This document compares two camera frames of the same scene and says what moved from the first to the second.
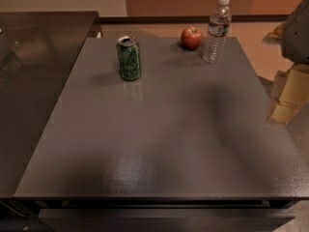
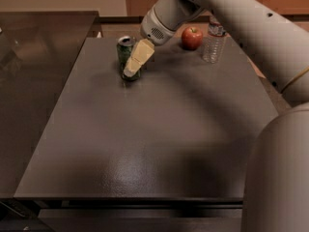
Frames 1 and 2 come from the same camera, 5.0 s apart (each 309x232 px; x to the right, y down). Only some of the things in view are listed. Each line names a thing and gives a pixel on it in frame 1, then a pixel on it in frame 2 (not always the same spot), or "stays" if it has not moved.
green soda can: x=129 y=58 stays
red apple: x=191 y=38 stays
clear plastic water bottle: x=218 y=29 stays
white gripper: x=296 y=36 to x=153 y=29
